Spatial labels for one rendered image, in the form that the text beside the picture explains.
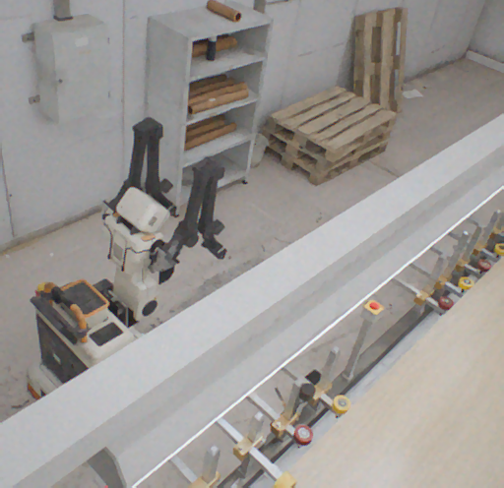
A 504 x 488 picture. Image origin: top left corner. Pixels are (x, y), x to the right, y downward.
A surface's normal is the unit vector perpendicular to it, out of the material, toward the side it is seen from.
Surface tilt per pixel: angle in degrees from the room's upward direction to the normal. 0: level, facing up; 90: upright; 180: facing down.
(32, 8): 90
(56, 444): 0
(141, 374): 0
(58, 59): 90
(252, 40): 90
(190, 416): 61
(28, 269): 0
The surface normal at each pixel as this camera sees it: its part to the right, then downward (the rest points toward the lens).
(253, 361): 0.70, 0.07
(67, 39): 0.73, 0.51
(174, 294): 0.14, -0.77
